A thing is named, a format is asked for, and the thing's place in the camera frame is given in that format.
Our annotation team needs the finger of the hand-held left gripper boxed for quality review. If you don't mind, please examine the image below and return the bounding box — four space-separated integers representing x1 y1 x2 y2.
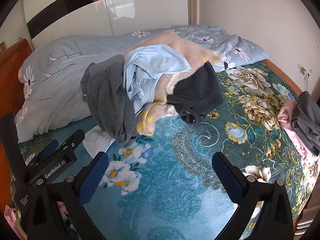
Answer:
34 129 86 167
37 139 60 159

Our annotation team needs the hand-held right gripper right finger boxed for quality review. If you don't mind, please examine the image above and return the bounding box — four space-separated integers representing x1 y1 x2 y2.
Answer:
211 152 294 240

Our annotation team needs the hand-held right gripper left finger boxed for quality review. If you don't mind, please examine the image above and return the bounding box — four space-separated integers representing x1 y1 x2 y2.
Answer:
26 151 110 240

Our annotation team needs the grey sweater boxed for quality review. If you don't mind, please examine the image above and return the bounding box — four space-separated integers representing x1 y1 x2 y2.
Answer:
80 54 137 148

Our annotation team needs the pink patterned cloth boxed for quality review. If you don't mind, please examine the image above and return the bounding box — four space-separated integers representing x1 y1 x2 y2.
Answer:
4 205 23 230

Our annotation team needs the light blue floral duvet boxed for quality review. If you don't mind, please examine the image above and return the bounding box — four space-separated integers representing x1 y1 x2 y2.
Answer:
14 25 269 143

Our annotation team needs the teal floral bed blanket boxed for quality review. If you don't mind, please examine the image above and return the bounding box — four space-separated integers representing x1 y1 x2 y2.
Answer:
10 61 315 240

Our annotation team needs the wooden headboard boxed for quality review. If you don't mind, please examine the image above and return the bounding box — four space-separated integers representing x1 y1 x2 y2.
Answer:
0 39 34 118

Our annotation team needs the pink garment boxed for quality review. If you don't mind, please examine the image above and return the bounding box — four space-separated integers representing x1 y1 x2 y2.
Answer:
277 99 318 160

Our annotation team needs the black fleece garment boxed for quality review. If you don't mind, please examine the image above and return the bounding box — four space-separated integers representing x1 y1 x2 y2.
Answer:
166 62 225 124

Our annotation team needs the folded dark grey garment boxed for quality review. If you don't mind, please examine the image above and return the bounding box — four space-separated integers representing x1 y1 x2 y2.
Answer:
291 91 320 157

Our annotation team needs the light blue shirt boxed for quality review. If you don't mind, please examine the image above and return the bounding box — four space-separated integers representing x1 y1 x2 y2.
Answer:
122 44 192 113

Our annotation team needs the beige fluffy garment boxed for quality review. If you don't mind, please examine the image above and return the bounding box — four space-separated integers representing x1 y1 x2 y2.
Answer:
134 31 225 137

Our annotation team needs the wooden bed frame rail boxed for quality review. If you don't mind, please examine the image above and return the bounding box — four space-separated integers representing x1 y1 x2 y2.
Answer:
260 59 304 98

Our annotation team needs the wall socket with plug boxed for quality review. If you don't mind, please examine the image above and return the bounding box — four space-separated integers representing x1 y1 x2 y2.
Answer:
299 64 313 77

